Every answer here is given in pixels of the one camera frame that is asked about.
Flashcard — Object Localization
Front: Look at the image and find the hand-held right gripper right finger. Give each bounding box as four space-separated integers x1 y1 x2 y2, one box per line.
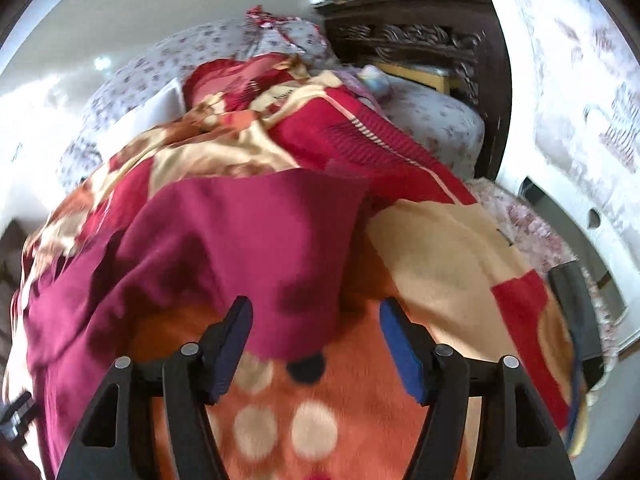
378 299 578 480

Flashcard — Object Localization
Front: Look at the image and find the yellow wooden board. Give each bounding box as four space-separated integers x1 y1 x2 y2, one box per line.
370 61 452 95

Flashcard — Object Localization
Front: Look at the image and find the printed patchwork blanket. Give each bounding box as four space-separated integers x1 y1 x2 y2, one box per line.
10 57 588 480

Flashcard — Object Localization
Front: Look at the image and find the dark carved wooden headboard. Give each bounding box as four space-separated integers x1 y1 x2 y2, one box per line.
320 0 513 181

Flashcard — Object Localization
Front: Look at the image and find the small grey floral pillow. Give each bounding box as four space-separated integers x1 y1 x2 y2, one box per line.
57 110 116 193

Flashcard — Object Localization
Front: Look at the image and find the red pillow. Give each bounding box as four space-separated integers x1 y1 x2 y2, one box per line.
182 58 268 108

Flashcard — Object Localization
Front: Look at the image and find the white pillow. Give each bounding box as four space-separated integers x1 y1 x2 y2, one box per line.
99 77 187 162

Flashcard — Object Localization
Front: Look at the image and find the large grey floral pillow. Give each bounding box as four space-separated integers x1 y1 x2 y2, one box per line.
82 15 343 126

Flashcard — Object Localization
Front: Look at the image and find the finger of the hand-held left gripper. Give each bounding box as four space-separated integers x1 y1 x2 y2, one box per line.
0 392 41 448

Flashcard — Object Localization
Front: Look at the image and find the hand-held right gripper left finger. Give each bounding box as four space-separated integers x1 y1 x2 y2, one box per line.
55 296 253 480

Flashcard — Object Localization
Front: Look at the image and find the maroon knit garment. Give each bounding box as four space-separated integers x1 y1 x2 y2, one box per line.
22 167 371 480

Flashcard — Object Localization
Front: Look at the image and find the white floral upholstered chair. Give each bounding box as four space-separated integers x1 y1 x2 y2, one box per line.
467 0 640 366

